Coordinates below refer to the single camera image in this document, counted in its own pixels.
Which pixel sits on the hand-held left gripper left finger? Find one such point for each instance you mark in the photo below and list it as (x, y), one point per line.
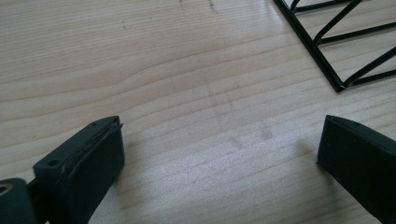
(81, 165)

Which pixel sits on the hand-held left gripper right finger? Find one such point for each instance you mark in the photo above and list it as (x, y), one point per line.
(361, 161)

